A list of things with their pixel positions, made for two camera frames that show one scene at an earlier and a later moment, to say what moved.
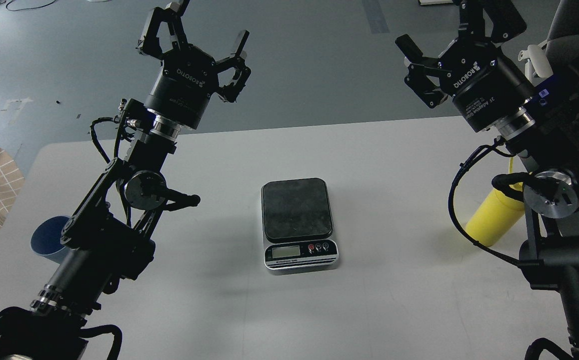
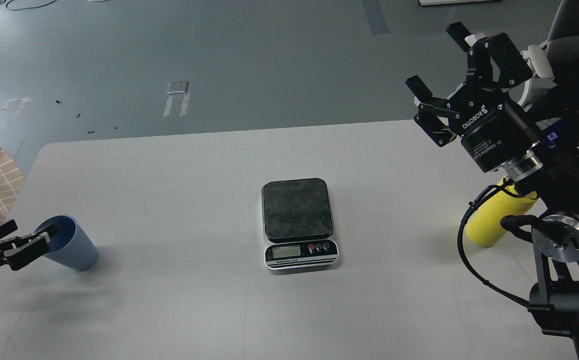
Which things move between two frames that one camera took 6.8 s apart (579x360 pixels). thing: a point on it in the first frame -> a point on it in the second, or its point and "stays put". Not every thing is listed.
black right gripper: [485, 90] -> [493, 133]
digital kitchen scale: [298, 234] stays put
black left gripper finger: [232, 90] -> [20, 251]
